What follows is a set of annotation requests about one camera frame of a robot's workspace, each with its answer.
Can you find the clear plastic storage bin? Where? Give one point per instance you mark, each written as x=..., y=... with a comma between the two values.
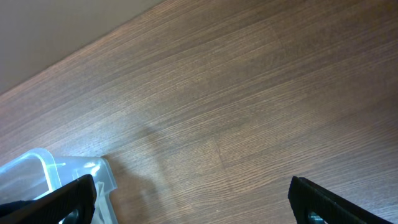
x=37, y=173

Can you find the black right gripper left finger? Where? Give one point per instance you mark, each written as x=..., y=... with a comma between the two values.
x=72, y=203

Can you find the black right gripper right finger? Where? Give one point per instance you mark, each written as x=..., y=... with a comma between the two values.
x=312, y=203

